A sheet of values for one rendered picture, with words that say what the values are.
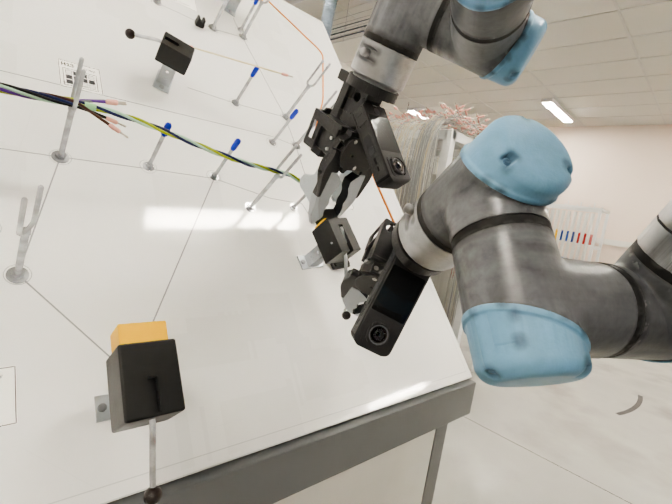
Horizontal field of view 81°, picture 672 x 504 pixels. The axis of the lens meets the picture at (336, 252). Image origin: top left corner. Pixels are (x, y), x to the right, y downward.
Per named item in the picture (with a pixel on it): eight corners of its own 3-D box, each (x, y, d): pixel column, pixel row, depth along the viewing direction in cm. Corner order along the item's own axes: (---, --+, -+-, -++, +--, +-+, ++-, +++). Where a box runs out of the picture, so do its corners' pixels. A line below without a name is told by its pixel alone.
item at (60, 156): (70, 165, 47) (95, 74, 38) (51, 162, 46) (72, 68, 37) (68, 151, 48) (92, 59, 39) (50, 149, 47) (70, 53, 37)
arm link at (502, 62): (519, 66, 38) (420, 20, 40) (505, 100, 49) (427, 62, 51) (569, -15, 37) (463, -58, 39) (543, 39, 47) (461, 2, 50)
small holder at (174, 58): (120, 49, 61) (133, 8, 56) (179, 81, 66) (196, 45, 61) (112, 66, 58) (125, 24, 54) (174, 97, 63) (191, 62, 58)
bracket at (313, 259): (301, 270, 62) (320, 255, 59) (296, 256, 63) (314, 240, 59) (323, 266, 65) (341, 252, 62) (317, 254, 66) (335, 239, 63)
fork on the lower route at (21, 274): (18, 287, 38) (35, 207, 29) (-1, 277, 38) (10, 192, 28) (34, 273, 39) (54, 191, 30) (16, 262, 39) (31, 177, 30)
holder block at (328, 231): (325, 264, 58) (341, 251, 56) (311, 231, 60) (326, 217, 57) (344, 261, 61) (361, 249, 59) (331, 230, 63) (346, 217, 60)
